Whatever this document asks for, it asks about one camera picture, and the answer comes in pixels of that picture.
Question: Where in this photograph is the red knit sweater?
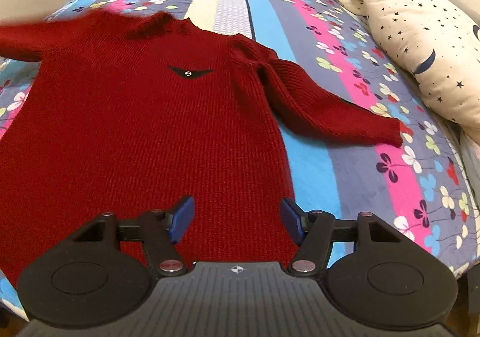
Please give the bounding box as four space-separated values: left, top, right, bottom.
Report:
1 11 403 281

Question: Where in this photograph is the colourful floral striped blanket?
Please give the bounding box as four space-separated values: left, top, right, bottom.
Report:
1 0 479 309

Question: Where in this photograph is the cream star moon duvet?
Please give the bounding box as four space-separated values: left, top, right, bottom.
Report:
336 0 479 141

